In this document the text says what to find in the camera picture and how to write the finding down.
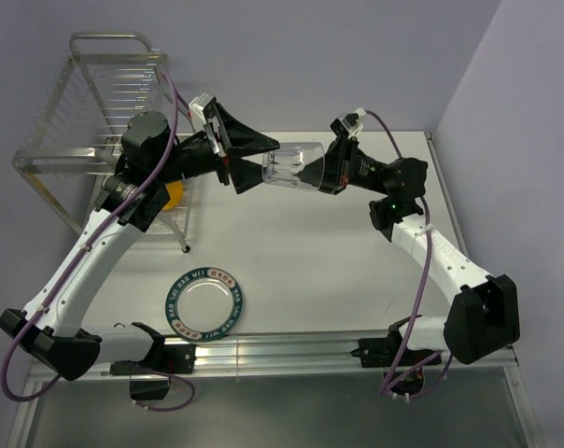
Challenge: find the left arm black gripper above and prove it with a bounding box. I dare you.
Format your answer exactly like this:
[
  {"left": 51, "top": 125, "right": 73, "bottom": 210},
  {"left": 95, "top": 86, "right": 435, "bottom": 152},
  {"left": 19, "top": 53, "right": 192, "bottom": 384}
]
[{"left": 153, "top": 104, "right": 279, "bottom": 194}]

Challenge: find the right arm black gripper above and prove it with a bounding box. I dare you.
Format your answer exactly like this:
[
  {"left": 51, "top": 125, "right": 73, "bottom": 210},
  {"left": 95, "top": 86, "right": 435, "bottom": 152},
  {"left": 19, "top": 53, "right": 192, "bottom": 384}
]
[{"left": 290, "top": 135, "right": 390, "bottom": 196}]

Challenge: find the clear glass cup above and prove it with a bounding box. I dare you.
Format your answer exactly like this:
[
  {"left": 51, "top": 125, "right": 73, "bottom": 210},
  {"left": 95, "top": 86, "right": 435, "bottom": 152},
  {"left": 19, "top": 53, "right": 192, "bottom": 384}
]
[{"left": 262, "top": 142, "right": 325, "bottom": 189}]

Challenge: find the yellow plastic bowl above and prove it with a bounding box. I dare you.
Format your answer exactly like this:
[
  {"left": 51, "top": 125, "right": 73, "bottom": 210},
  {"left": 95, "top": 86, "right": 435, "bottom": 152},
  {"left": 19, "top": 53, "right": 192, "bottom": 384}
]
[{"left": 162, "top": 181, "right": 184, "bottom": 211}]

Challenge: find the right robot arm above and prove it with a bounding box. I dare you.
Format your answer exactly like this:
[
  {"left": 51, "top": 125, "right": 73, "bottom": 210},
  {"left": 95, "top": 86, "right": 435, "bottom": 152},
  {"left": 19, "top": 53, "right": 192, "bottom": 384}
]
[{"left": 228, "top": 133, "right": 520, "bottom": 364}]

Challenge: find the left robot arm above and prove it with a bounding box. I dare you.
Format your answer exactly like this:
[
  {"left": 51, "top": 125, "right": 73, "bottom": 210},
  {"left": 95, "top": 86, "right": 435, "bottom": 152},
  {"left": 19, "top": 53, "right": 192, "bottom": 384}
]
[{"left": 0, "top": 103, "right": 280, "bottom": 381}]

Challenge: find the metal dish rack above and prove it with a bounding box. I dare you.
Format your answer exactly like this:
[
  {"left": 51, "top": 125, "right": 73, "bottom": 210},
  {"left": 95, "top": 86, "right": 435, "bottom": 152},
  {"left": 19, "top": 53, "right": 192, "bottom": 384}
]
[{"left": 12, "top": 31, "right": 193, "bottom": 234}]

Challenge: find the white plate green rim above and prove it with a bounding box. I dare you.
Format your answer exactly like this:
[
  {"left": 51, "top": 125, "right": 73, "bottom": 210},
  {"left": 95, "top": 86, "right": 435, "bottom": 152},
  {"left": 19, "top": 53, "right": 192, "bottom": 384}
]
[{"left": 164, "top": 267, "right": 245, "bottom": 343}]

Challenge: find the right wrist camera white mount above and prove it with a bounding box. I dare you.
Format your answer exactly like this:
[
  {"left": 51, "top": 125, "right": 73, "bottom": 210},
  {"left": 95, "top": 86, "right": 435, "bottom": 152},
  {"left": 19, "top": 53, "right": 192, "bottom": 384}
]
[{"left": 331, "top": 107, "right": 367, "bottom": 139}]

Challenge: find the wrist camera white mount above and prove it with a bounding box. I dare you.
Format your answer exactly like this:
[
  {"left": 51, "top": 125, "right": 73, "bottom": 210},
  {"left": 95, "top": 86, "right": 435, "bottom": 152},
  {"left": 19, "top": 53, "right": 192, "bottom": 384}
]
[
  {"left": 331, "top": 107, "right": 367, "bottom": 139},
  {"left": 189, "top": 92, "right": 217, "bottom": 132}
]

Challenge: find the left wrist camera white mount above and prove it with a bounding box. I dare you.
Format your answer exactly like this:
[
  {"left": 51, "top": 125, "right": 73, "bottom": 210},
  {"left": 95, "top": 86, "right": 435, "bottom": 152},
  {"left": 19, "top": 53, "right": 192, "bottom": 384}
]
[{"left": 189, "top": 92, "right": 217, "bottom": 132}]

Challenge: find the aluminium table edge rail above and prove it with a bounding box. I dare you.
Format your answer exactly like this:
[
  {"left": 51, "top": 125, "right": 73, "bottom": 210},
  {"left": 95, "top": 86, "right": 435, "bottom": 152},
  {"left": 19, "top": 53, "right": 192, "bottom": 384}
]
[{"left": 27, "top": 326, "right": 519, "bottom": 382}]

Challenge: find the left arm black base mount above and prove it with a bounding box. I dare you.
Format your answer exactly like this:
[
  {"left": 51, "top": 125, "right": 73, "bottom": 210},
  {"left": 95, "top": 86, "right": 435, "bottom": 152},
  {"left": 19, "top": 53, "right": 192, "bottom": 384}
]
[{"left": 109, "top": 344, "right": 196, "bottom": 413}]

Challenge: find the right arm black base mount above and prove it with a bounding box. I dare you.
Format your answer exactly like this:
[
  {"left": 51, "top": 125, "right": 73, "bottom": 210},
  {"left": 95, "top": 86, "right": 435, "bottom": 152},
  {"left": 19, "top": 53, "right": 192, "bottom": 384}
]
[{"left": 350, "top": 336, "right": 442, "bottom": 398}]

